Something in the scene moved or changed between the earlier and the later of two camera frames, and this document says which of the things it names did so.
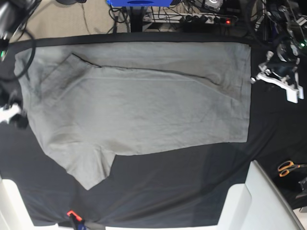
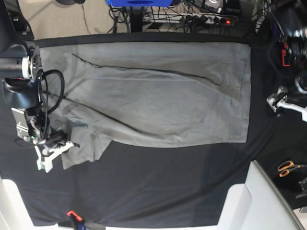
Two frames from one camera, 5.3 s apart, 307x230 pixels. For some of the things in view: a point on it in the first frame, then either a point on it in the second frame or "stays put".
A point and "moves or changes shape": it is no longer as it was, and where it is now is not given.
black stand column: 136,16 stays put
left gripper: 20,120 -> 50,137
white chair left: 14,213 stays put
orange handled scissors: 285,167 stays put
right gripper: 283,62 -> 281,93
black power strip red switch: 225,20 stays put
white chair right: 258,204 stays put
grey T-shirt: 92,101 moves or changes shape
